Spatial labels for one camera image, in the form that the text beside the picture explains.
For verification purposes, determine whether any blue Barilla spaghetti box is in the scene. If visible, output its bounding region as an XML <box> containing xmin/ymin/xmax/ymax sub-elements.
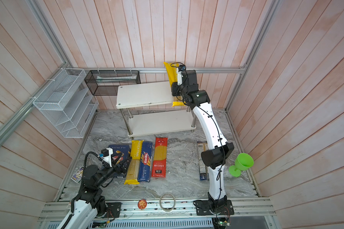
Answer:
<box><xmin>137</xmin><ymin>141</ymin><xmax>153</xmax><ymax>182</ymax></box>

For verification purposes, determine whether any clear blue spaghetti bag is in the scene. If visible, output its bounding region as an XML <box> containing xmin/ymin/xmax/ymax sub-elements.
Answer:
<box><xmin>197</xmin><ymin>142</ymin><xmax>209</xmax><ymax>181</ymax></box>

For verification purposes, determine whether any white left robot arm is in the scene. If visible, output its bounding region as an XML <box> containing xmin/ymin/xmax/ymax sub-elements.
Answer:
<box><xmin>58</xmin><ymin>151</ymin><xmax>132</xmax><ymax>229</ymax></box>

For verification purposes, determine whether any dark blue pasta box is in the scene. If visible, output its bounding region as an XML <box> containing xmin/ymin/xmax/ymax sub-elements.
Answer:
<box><xmin>104</xmin><ymin>145</ymin><xmax>131</xmax><ymax>178</ymax></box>

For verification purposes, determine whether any red round sticker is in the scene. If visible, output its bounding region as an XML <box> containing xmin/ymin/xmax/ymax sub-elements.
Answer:
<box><xmin>138</xmin><ymin>199</ymin><xmax>148</xmax><ymax>210</ymax></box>

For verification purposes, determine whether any white wire mesh rack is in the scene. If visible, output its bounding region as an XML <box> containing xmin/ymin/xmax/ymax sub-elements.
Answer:
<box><xmin>33</xmin><ymin>68</ymin><xmax>98</xmax><ymax>138</ymax></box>

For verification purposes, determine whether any white two-tier shelf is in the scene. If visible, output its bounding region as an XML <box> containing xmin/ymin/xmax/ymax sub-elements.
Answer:
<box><xmin>116</xmin><ymin>81</ymin><xmax>196</xmax><ymax>138</ymax></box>

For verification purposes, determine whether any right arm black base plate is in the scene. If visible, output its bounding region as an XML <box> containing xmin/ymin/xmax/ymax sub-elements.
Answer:
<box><xmin>193</xmin><ymin>194</ymin><xmax>235</xmax><ymax>216</ymax></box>

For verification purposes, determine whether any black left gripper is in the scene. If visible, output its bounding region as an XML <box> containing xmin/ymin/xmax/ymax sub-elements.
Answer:
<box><xmin>95</xmin><ymin>152</ymin><xmax>132</xmax><ymax>188</ymax></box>

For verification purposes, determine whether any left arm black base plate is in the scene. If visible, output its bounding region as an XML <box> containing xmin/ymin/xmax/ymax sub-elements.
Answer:
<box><xmin>97</xmin><ymin>196</ymin><xmax>122</xmax><ymax>221</ymax></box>

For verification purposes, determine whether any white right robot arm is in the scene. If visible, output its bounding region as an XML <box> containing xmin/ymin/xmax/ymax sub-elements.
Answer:
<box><xmin>170</xmin><ymin>66</ymin><xmax>234</xmax><ymax>202</ymax></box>

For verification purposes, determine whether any clear tape roll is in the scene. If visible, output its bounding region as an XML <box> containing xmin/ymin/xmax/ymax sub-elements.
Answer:
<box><xmin>159</xmin><ymin>192</ymin><xmax>177</xmax><ymax>213</ymax></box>

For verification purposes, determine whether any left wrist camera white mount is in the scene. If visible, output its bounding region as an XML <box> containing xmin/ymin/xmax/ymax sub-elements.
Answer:
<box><xmin>99</xmin><ymin>148</ymin><xmax>113</xmax><ymax>167</ymax></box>

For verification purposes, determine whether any red spaghetti bag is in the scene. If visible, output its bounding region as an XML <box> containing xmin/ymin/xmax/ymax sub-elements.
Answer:
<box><xmin>152</xmin><ymin>137</ymin><xmax>168</xmax><ymax>178</ymax></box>

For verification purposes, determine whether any black mesh basket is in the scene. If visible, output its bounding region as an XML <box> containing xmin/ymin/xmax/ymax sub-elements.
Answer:
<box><xmin>85</xmin><ymin>70</ymin><xmax>140</xmax><ymax>96</ymax></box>

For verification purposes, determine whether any yellow pasta bag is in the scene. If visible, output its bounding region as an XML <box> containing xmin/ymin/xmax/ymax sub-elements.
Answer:
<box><xmin>124</xmin><ymin>140</ymin><xmax>144</xmax><ymax>185</ymax></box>
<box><xmin>163</xmin><ymin>62</ymin><xmax>185</xmax><ymax>107</ymax></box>

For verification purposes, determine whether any green plastic goblet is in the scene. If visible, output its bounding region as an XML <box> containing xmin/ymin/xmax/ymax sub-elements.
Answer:
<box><xmin>229</xmin><ymin>153</ymin><xmax>254</xmax><ymax>177</ymax></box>

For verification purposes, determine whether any small card pack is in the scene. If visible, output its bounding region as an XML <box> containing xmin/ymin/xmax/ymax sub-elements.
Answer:
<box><xmin>70</xmin><ymin>166</ymin><xmax>84</xmax><ymax>183</ymax></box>

